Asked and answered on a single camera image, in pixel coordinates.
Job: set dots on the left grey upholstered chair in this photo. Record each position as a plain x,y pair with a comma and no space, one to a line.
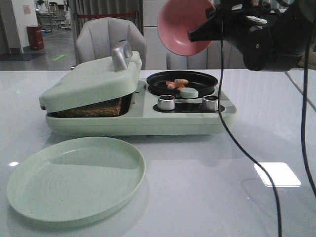
99,36

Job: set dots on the white refrigerator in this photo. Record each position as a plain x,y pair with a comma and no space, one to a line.
156,51

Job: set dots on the right silver control knob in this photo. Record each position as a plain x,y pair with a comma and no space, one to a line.
210,103

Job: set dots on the red trash bin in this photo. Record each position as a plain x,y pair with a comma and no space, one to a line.
35,37

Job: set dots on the black round frying pan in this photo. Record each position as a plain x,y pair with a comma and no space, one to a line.
202,82

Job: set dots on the light green plastic plate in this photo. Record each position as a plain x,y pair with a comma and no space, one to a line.
76,182

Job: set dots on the red barrier belt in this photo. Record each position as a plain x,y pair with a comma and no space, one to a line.
115,15

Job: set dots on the silver control knob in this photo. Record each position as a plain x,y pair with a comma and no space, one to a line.
210,103
166,102

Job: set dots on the pink plastic bowl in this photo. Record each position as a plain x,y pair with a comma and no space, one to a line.
176,18

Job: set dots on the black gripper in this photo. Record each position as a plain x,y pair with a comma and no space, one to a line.
268,40

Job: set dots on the green breakfast maker base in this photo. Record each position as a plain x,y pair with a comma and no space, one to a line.
142,119

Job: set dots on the grey upholstered chair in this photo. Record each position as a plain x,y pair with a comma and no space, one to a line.
99,36
209,58

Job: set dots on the green breakfast maker lid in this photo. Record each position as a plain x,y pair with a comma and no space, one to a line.
93,82

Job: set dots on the right grey upholstered chair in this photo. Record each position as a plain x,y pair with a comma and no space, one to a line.
209,58

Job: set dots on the bread slice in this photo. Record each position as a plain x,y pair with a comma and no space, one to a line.
110,108

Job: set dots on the pink shrimp pieces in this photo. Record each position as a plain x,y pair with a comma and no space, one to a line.
177,84

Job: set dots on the left silver control knob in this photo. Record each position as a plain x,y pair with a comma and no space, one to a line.
166,102

